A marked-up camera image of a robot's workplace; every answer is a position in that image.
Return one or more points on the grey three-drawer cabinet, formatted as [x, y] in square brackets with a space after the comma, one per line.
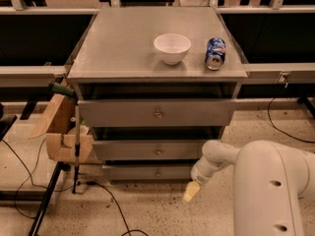
[118, 60]

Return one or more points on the open cardboard box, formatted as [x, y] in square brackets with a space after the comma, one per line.
[58, 124]

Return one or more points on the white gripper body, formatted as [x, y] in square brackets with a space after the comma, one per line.
[199, 175]

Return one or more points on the green-handled metal pole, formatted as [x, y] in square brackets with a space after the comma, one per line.
[76, 138]

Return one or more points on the white bowl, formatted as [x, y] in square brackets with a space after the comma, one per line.
[172, 47]

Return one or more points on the black metal stand leg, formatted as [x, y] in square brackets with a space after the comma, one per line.
[46, 199]

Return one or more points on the grey drawer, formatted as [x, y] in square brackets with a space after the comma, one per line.
[157, 112]
[148, 150]
[147, 172]

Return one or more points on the grey top drawer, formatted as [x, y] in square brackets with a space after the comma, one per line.
[157, 112]

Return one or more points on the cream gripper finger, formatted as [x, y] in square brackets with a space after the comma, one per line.
[191, 190]

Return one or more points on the blue soda can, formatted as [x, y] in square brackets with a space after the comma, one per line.
[215, 53]

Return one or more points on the grey middle drawer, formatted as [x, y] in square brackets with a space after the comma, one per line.
[148, 150]

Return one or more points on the grey bottom drawer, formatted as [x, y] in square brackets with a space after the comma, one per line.
[147, 172]

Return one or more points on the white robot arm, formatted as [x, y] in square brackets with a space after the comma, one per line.
[268, 180]

